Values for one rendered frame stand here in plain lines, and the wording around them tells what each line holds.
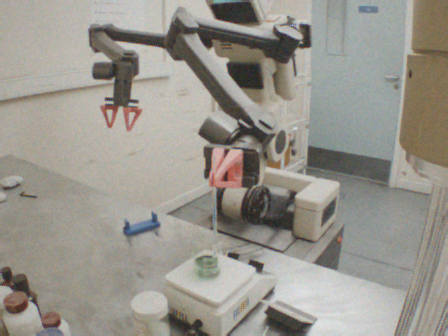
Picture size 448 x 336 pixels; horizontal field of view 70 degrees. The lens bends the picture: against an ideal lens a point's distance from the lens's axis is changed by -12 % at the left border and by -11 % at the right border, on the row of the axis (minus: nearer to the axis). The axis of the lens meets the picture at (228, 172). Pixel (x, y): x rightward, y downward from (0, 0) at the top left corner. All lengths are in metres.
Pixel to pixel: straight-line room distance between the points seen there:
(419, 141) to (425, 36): 0.07
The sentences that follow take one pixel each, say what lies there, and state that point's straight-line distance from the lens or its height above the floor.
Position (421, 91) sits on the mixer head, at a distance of 0.25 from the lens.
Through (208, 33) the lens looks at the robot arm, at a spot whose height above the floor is 1.25.
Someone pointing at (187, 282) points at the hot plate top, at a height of 0.84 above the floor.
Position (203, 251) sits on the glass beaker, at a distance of 0.59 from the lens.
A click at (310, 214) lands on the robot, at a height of 0.51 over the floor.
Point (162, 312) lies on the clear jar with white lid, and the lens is 0.59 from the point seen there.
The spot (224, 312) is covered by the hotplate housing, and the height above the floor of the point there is 0.82.
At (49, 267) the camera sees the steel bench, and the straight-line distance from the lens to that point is 0.89.
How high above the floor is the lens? 1.21
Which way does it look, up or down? 19 degrees down
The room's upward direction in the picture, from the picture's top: straight up
